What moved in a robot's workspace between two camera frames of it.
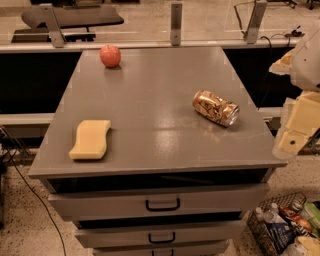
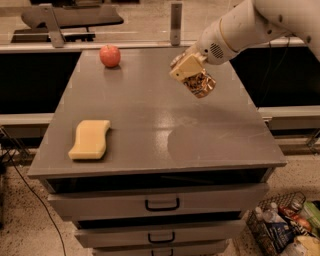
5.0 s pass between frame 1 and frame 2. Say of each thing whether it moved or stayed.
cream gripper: moved
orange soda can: moved
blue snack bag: stayed
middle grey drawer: stayed
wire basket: stayed
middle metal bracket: stayed
